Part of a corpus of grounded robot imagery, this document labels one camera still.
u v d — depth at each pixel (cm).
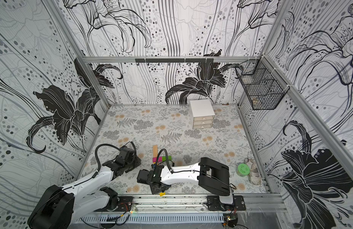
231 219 70
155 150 92
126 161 67
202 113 96
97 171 54
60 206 40
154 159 88
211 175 50
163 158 87
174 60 90
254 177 79
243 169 80
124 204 72
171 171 51
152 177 57
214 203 73
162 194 75
